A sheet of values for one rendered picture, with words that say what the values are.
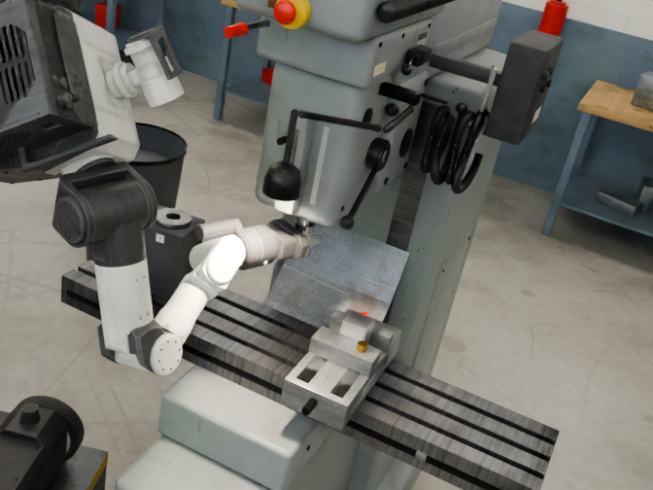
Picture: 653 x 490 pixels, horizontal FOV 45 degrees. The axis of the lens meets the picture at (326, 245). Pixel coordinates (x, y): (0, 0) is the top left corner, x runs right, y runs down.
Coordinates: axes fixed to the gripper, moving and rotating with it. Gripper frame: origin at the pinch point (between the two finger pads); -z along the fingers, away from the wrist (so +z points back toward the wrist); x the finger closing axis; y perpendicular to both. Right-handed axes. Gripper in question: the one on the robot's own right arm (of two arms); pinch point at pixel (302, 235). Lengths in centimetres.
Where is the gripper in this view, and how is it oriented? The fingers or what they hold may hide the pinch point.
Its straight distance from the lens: 177.9
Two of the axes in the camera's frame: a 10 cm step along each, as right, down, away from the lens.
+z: -7.3, 1.8, -6.6
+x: -6.5, -4.6, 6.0
